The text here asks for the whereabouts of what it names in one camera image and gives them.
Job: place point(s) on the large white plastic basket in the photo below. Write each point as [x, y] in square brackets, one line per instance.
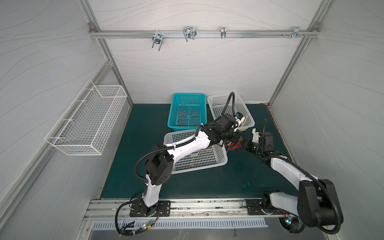
[214, 156]

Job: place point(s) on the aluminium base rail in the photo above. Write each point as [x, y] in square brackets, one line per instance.
[111, 209]

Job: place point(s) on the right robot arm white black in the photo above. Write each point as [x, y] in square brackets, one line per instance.
[316, 205]

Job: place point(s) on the metal U-bolt clamp middle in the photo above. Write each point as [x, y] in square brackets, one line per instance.
[189, 33]

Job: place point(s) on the metal bracket on rail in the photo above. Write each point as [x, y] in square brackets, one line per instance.
[223, 32]

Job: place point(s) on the metal U-bolt clamp left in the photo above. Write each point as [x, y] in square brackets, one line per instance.
[158, 39]

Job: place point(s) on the metal bolt clamp right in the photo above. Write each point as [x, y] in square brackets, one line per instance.
[295, 34]

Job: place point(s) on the white slotted cable duct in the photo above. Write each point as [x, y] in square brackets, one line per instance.
[173, 224]

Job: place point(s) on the metal u-bolt clamp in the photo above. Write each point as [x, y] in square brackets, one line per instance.
[189, 33]
[158, 39]

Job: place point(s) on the white wire wall basket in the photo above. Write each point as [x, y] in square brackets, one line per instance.
[86, 125]

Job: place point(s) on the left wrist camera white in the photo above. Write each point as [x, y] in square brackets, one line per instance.
[240, 118]

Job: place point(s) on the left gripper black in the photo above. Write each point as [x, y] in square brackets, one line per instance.
[236, 135]

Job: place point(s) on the small white plastic basket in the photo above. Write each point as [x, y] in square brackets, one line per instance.
[217, 103]

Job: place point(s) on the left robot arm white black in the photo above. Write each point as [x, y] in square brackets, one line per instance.
[155, 167]

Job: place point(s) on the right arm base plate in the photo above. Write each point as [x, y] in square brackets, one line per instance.
[258, 207]

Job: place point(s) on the teal plastic basket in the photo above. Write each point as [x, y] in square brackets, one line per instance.
[187, 111]

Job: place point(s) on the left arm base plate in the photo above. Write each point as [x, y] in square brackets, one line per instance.
[139, 209]

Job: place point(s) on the horizontal aluminium rail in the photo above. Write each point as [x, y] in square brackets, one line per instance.
[201, 34]

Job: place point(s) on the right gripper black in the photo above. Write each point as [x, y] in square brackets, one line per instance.
[248, 144]

